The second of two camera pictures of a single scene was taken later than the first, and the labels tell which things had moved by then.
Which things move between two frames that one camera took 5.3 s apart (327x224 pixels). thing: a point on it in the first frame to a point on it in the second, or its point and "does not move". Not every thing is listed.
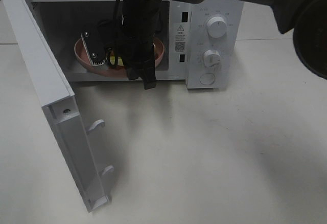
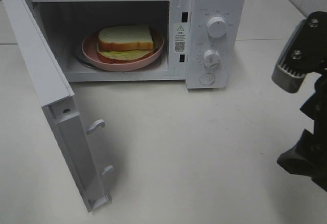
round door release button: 207,79 does not move
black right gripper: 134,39 to 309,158
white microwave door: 72,135 does not move
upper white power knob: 217,27 does not move
